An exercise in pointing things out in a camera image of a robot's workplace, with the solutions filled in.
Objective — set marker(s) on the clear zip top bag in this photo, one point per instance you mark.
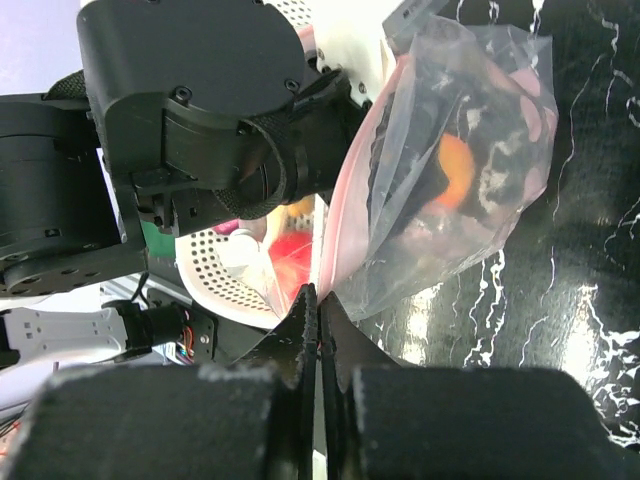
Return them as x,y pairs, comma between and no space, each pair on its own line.
511,123

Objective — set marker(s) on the green cloth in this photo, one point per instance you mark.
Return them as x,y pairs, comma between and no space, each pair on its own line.
158,245

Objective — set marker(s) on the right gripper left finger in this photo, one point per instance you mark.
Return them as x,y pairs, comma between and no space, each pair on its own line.
251,420

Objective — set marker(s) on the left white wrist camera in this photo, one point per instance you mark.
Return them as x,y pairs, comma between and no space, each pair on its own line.
354,38

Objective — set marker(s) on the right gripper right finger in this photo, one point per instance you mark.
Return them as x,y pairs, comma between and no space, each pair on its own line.
387,421

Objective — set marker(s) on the large white perforated basket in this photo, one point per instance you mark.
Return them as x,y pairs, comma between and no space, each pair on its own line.
220,270

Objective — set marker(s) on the orange fake fruit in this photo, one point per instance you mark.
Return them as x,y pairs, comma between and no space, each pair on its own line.
456,161

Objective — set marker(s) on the red fake apple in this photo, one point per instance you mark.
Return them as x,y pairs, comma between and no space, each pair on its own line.
291,256

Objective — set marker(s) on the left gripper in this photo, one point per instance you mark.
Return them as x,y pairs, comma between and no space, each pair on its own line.
427,99

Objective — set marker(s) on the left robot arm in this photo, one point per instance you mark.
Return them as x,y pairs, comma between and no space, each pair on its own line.
83,163

